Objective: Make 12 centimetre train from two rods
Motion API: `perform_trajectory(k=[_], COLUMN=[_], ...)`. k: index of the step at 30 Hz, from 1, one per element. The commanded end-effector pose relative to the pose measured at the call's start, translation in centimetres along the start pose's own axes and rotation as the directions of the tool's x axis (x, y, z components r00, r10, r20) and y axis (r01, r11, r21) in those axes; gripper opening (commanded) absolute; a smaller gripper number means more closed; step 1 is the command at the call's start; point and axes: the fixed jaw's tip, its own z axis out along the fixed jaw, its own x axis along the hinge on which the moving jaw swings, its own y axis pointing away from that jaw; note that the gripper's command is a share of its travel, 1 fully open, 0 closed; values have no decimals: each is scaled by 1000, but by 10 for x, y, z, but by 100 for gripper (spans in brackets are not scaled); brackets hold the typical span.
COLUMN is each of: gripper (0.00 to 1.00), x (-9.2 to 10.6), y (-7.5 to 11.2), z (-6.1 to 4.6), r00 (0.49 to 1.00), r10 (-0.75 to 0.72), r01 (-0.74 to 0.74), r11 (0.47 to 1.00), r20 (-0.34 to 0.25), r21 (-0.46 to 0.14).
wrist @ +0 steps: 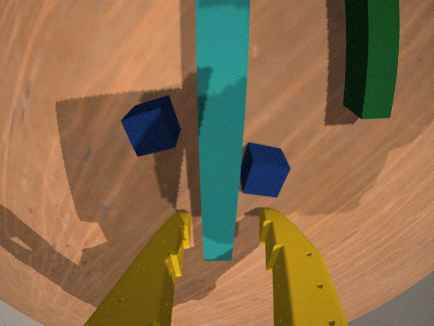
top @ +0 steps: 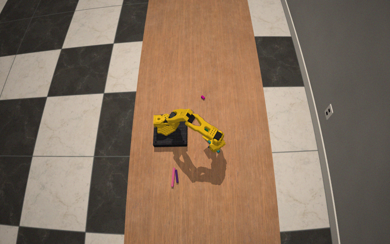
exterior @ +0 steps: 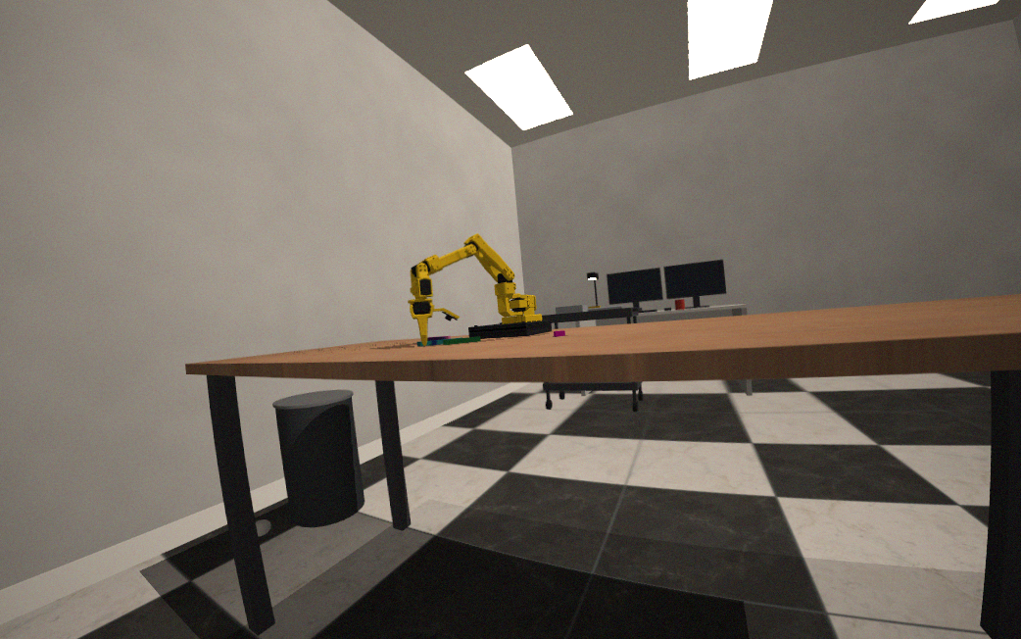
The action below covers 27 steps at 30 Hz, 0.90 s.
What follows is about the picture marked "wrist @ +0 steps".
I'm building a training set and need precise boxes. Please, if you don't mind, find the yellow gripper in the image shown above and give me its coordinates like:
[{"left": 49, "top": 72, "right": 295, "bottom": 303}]
[{"left": 84, "top": 208, "right": 348, "bottom": 326}]

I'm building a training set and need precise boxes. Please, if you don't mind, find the dark blue cube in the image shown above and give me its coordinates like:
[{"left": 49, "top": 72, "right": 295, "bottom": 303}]
[
  {"left": 240, "top": 142, "right": 291, "bottom": 198},
  {"left": 121, "top": 95, "right": 181, "bottom": 157}
]

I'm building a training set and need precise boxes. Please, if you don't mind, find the turquoise rod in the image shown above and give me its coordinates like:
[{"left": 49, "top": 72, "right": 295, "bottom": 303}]
[{"left": 196, "top": 0, "right": 250, "bottom": 261}]

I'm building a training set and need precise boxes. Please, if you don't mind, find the green rod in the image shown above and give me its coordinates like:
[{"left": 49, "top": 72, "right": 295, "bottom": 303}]
[{"left": 343, "top": 0, "right": 400, "bottom": 119}]

